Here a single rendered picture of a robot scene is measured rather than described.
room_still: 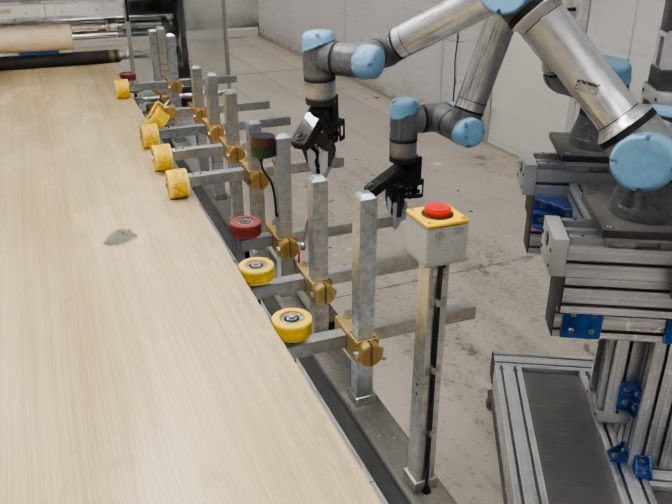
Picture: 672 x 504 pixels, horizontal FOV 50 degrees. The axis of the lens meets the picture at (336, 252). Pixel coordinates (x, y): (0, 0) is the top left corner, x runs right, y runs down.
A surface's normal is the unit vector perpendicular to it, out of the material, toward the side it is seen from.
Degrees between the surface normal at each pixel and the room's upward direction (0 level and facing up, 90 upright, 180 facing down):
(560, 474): 0
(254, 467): 0
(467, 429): 0
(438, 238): 90
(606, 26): 90
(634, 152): 95
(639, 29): 90
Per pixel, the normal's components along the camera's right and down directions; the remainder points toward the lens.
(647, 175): -0.43, 0.47
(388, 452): 0.00, -0.90
